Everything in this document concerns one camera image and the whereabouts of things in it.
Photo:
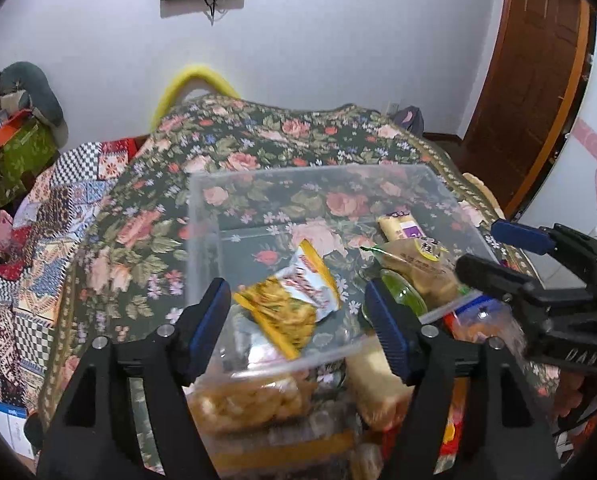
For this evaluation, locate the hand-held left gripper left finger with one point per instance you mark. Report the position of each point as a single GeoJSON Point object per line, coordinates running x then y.
{"type": "Point", "coordinates": [209, 322]}

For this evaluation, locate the patchwork quilt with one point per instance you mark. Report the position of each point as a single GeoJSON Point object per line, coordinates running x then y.
{"type": "Point", "coordinates": [53, 220]}

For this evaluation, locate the grey cushion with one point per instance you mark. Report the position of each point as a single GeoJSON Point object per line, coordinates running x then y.
{"type": "Point", "coordinates": [31, 85]}

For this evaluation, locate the red snack packet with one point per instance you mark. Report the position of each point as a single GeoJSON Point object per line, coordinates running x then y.
{"type": "Point", "coordinates": [458, 420]}

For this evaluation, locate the pale yellow purple-label packet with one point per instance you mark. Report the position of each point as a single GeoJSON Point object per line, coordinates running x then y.
{"type": "Point", "coordinates": [401, 227]}

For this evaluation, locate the green box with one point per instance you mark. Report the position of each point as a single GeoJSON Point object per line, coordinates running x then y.
{"type": "Point", "coordinates": [16, 160]}

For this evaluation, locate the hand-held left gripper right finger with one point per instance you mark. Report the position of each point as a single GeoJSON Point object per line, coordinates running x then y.
{"type": "Point", "coordinates": [389, 327]}

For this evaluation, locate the green round candy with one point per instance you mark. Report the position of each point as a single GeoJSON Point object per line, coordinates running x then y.
{"type": "Point", "coordinates": [403, 292]}

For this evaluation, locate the clear plastic container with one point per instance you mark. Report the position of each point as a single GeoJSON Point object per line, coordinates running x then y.
{"type": "Point", "coordinates": [213, 240]}

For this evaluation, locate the dark purple backpack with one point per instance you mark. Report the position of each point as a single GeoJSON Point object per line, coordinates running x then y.
{"type": "Point", "coordinates": [409, 119]}

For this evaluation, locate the clear bag of puffed snacks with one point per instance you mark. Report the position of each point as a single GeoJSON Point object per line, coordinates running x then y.
{"type": "Point", "coordinates": [248, 402]}

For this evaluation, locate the white cardboard box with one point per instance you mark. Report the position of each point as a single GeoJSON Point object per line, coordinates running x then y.
{"type": "Point", "coordinates": [13, 425]}

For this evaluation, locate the white cabinet with pink decoration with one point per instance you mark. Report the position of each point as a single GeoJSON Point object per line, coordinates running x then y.
{"type": "Point", "coordinates": [581, 160]}

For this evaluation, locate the beige snack packet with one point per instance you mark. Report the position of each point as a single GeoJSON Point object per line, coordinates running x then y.
{"type": "Point", "coordinates": [378, 390]}

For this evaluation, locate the floral blanket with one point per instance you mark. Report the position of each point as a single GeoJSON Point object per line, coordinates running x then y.
{"type": "Point", "coordinates": [258, 150]}

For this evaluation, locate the brown wooden door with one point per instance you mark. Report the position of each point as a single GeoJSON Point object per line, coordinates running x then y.
{"type": "Point", "coordinates": [528, 60]}

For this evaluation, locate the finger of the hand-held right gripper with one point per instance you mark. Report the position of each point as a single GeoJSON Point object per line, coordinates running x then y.
{"type": "Point", "coordinates": [516, 235]}
{"type": "Point", "coordinates": [488, 275]}

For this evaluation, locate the yellow curved cushion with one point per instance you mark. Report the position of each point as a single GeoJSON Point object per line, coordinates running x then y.
{"type": "Point", "coordinates": [198, 74]}

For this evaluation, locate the clear zip bag of snacks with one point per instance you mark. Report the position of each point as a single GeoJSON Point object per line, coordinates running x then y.
{"type": "Point", "coordinates": [483, 322]}

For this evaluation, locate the yellow and white snack packet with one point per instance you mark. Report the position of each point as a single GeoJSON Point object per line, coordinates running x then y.
{"type": "Point", "coordinates": [288, 305]}

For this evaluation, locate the orange box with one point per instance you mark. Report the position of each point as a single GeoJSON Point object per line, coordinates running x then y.
{"type": "Point", "coordinates": [8, 132]}

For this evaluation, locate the beige pastry packet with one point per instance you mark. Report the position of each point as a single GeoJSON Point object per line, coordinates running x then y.
{"type": "Point", "coordinates": [423, 270]}

